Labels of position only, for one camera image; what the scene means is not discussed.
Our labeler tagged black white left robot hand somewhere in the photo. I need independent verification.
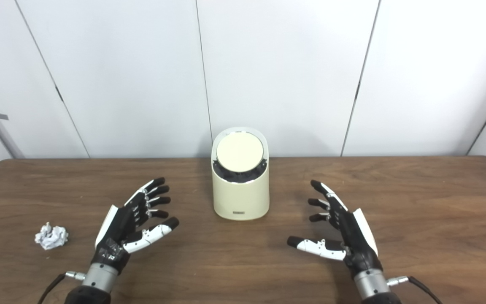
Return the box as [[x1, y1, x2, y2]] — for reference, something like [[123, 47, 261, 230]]
[[90, 177, 180, 275]]

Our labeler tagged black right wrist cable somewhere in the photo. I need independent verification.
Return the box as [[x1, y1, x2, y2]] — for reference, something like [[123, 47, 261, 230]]
[[387, 275, 444, 304]]

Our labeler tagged cream round bin lid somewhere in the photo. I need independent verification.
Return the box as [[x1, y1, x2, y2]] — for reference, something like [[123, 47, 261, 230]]
[[216, 132, 265, 173]]

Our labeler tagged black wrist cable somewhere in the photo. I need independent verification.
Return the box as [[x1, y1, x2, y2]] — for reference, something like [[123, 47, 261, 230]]
[[387, 275, 444, 304], [37, 271, 86, 304]]

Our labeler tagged white paper ball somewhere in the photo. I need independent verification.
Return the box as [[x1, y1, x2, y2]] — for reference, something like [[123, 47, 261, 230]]
[[35, 223, 69, 250]]

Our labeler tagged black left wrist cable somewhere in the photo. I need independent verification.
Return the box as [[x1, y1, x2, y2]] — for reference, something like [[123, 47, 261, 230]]
[[37, 271, 86, 304]]

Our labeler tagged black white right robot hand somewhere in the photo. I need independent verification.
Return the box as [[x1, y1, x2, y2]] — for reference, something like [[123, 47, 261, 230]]
[[287, 180, 383, 278]]

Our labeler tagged cream-colored cylindrical bin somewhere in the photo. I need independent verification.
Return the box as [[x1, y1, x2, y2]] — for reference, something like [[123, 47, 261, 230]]
[[211, 127, 270, 221]]

